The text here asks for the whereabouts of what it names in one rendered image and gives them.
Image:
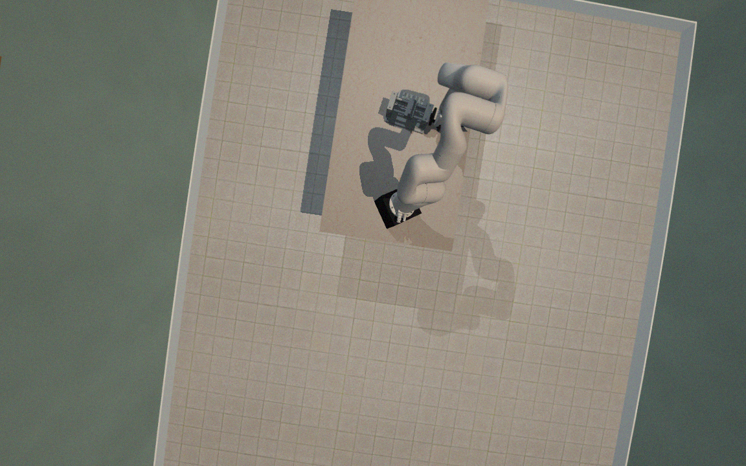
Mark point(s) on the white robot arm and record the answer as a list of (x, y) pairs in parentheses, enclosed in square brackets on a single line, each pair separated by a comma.
[(479, 106)]

